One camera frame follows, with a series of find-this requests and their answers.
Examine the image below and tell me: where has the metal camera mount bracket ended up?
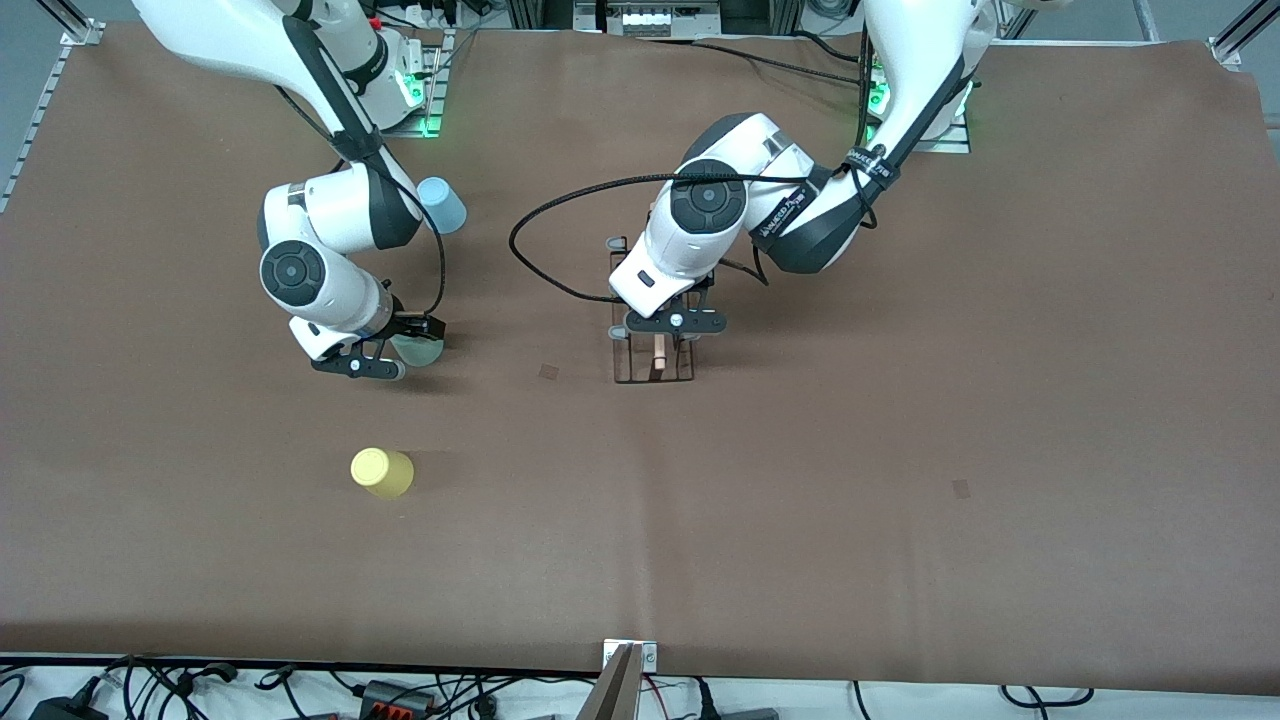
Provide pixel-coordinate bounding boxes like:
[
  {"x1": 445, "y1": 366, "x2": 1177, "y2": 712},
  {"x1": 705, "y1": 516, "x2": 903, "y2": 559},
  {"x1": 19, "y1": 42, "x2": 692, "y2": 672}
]
[{"x1": 578, "y1": 640, "x2": 659, "y2": 720}]

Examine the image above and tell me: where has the black wire cup holder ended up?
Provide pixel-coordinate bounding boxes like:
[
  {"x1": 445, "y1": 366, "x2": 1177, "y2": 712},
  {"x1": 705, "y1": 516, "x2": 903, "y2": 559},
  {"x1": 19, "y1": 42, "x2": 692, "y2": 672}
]
[{"x1": 606, "y1": 236, "x2": 698, "y2": 387}]

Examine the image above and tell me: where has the yellow plastic cup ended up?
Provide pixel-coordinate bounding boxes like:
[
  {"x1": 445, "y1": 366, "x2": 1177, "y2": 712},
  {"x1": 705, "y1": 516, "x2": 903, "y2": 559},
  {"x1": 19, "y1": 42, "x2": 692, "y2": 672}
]
[{"x1": 349, "y1": 446, "x2": 415, "y2": 500}]

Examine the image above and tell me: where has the grey control box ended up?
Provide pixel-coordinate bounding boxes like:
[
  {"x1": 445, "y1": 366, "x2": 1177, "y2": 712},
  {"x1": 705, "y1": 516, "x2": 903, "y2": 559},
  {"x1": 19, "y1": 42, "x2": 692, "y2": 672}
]
[{"x1": 575, "y1": 0, "x2": 721, "y2": 39}]

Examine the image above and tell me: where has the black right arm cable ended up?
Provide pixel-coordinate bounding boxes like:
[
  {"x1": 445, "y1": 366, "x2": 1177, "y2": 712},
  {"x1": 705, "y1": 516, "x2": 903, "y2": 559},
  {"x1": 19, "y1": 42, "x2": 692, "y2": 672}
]
[{"x1": 272, "y1": 85, "x2": 448, "y2": 321}]

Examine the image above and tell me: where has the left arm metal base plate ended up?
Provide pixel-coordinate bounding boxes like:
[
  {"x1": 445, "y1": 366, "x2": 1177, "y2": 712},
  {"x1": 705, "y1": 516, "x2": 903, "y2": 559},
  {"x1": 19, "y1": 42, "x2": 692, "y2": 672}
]
[{"x1": 866, "y1": 60, "x2": 972, "y2": 154}]

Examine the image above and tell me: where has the black orange connector block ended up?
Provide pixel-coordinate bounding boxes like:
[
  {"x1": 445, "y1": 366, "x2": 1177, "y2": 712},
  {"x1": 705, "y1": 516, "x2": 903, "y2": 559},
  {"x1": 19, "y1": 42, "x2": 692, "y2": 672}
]
[{"x1": 360, "y1": 680, "x2": 437, "y2": 718}]

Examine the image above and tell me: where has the black power adapter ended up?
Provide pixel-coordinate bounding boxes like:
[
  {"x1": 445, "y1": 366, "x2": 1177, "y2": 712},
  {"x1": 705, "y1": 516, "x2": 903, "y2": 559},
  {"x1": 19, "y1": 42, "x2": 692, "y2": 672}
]
[{"x1": 28, "y1": 695, "x2": 109, "y2": 720}]

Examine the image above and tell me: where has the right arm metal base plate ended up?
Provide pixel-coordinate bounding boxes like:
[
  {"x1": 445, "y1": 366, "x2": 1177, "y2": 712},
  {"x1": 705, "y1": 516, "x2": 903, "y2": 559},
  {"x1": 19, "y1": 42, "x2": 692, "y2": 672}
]
[{"x1": 380, "y1": 28, "x2": 448, "y2": 138}]

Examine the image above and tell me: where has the aluminium table edge rail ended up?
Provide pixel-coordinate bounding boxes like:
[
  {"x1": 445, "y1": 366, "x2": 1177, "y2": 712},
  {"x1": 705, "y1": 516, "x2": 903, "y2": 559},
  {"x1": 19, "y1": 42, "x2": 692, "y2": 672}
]
[
  {"x1": 1208, "y1": 0, "x2": 1280, "y2": 67},
  {"x1": 0, "y1": 18, "x2": 107, "y2": 213}
]

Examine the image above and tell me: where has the thick black cable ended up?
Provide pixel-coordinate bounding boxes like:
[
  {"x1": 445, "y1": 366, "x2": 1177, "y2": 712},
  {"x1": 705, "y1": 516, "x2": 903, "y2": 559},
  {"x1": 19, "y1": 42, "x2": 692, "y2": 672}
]
[{"x1": 795, "y1": 28, "x2": 867, "y2": 63}]

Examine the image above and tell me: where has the thin black table cable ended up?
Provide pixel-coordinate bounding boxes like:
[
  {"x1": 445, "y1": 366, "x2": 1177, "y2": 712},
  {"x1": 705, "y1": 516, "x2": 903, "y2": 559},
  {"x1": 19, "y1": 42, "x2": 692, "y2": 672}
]
[{"x1": 640, "y1": 36, "x2": 871, "y2": 89}]

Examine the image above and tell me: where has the black looped cable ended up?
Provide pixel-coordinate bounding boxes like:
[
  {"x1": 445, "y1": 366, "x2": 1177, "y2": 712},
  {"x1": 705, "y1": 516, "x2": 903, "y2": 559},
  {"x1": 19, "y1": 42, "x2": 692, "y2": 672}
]
[{"x1": 1000, "y1": 684, "x2": 1093, "y2": 708}]

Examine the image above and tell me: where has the light blue plastic cup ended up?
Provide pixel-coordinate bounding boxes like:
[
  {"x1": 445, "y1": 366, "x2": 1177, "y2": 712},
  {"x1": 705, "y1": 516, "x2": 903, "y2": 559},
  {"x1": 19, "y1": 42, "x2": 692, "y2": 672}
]
[{"x1": 418, "y1": 177, "x2": 468, "y2": 236}]

